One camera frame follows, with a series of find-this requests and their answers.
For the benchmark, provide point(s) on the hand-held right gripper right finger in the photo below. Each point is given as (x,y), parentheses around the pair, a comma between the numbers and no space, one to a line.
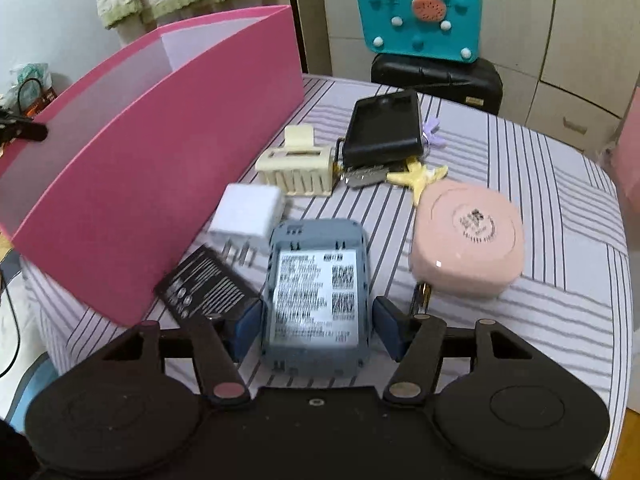
(392,330)

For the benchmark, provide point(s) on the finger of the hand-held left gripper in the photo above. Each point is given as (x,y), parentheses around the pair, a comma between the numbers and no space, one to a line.
(25,129)

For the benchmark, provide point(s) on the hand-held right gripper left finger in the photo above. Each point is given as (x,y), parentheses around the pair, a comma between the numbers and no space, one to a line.
(247,327)

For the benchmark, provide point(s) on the grey-blue labelled device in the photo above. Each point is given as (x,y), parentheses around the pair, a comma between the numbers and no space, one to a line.
(310,285)

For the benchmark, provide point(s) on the pink rounded case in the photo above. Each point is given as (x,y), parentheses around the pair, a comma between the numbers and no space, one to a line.
(465,250)

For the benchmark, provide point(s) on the white charger plug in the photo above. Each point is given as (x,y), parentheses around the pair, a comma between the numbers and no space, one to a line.
(245,210)

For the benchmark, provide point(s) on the pink storage box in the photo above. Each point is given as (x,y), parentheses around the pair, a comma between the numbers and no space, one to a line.
(150,160)

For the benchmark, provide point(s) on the yellow starfish key charm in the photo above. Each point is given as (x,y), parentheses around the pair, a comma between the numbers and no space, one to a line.
(417,177)

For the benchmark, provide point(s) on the bunch of silver keys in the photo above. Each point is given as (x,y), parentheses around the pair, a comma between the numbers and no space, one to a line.
(362,176)

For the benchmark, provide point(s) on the cream hair claw clip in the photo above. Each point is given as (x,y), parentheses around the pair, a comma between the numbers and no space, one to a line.
(295,165)

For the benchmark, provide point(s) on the black and gold battery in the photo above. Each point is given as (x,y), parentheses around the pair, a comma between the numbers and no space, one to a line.
(420,300)

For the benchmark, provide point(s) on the purple starfish key charm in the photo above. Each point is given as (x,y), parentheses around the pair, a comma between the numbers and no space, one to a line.
(431,127)

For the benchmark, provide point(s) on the striped tablecloth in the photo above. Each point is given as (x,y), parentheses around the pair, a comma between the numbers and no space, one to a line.
(525,160)

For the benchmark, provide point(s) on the black hard suitcase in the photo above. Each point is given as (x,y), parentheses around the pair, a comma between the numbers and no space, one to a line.
(440,80)

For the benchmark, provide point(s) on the pink paper bag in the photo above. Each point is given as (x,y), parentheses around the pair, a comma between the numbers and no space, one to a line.
(630,150)

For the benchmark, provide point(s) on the teal handbag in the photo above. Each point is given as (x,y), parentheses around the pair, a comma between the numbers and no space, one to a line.
(415,15)

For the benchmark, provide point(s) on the beige wardrobe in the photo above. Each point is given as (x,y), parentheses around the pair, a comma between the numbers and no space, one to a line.
(550,20)

